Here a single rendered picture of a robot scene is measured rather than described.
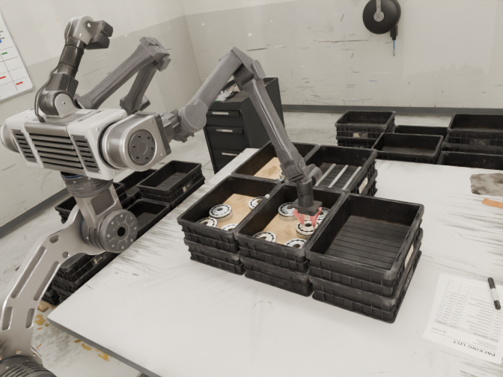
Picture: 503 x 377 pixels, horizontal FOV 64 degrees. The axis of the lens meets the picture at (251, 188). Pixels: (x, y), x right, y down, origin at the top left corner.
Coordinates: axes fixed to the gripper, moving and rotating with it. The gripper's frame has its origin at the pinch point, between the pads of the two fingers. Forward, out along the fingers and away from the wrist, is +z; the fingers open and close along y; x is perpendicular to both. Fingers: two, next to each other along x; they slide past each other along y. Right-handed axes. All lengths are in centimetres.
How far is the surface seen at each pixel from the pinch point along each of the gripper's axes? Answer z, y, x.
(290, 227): 6.2, 10.5, -2.8
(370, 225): 5.6, -19.3, -14.7
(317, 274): 6.2, -12.4, 18.5
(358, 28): -14, 105, -327
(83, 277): 44, 122, 36
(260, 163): 3, 51, -44
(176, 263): 20, 56, 24
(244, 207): 6.5, 38.0, -8.8
